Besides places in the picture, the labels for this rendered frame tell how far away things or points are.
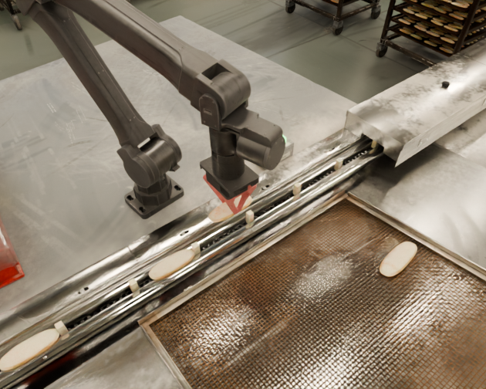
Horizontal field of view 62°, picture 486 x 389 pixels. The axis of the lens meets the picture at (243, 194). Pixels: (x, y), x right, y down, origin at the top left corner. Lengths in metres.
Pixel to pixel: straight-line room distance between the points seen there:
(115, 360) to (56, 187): 0.52
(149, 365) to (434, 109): 0.91
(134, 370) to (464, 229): 0.75
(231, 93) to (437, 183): 0.66
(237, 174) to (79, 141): 0.61
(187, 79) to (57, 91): 0.87
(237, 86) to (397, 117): 0.59
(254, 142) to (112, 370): 0.41
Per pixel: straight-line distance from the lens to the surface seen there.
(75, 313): 0.83
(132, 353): 0.71
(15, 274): 0.94
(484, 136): 1.34
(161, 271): 0.82
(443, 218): 1.04
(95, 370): 0.72
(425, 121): 1.13
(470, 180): 1.17
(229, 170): 0.70
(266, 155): 0.62
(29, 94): 1.48
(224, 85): 0.62
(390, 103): 1.17
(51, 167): 1.16
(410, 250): 0.80
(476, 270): 0.81
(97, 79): 0.85
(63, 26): 0.87
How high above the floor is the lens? 1.53
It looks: 46 degrees down
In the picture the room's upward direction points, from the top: straight up
